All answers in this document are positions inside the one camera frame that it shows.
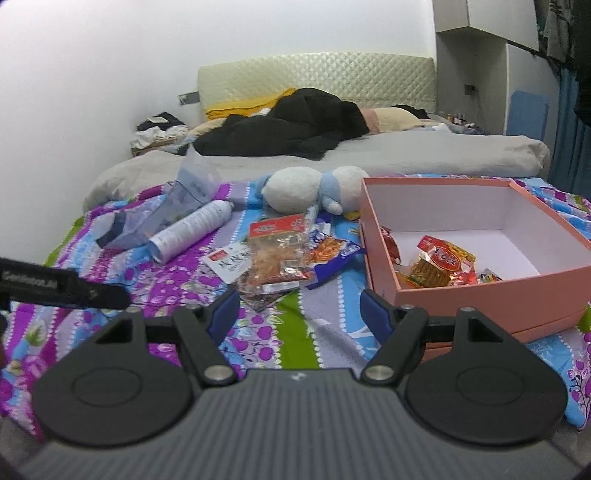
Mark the blue curtain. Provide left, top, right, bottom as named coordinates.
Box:
left=549, top=65, right=591, bottom=204

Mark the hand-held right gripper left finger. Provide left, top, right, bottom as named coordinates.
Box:
left=95, top=287, right=242, bottom=387

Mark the pink cardboard box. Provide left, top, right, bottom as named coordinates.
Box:
left=359, top=176, right=591, bottom=361

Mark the black coat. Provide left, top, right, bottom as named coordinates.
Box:
left=193, top=88, right=370, bottom=161

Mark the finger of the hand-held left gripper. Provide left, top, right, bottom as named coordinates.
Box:
left=76, top=276, right=131, bottom=310

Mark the cream quilted headboard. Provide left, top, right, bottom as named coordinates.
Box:
left=198, top=52, right=437, bottom=121

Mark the yellow cloth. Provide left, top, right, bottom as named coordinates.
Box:
left=205, top=88, right=296, bottom=121

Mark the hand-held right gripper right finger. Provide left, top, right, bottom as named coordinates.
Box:
left=359, top=288, right=509, bottom=386

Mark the grey blue sock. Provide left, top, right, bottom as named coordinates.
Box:
left=95, top=210, right=139, bottom=250

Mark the clear red label snack packet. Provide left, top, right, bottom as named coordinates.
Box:
left=238, top=213, right=317, bottom=296

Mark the purple floral bedsheet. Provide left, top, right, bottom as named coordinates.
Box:
left=0, top=173, right=591, bottom=425

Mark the clear plastic bag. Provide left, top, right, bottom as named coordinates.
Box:
left=139, top=143, right=222, bottom=245

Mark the dark red snack packet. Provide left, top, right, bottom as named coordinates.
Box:
left=381, top=226, right=402, bottom=266

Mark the bedside table with clothes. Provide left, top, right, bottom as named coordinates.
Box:
left=130, top=112, right=188, bottom=158

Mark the blue snack packet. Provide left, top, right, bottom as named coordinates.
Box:
left=305, top=224, right=366, bottom=289

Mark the white and blue plush toy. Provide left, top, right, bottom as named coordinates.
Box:
left=259, top=165, right=370, bottom=215

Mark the red yellow snack packet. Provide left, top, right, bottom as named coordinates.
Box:
left=397, top=234, right=477, bottom=289

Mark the white snack packet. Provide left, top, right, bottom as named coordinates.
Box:
left=203, top=244, right=252, bottom=284

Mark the white spray can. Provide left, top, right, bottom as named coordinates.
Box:
left=148, top=199, right=234, bottom=265

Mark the group of small bottles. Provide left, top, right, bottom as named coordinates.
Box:
left=436, top=111, right=481, bottom=127

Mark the pink beige pillow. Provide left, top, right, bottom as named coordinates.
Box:
left=360, top=106, right=423, bottom=134

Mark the grey duvet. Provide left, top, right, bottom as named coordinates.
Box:
left=83, top=134, right=551, bottom=213

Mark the blue foam panel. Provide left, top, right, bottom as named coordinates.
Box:
left=508, top=90, right=550, bottom=141

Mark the row of hanging clothes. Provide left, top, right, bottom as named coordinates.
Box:
left=533, top=0, right=591, bottom=75

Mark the white wardrobe cabinet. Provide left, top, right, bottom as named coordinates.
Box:
left=434, top=0, right=541, bottom=137

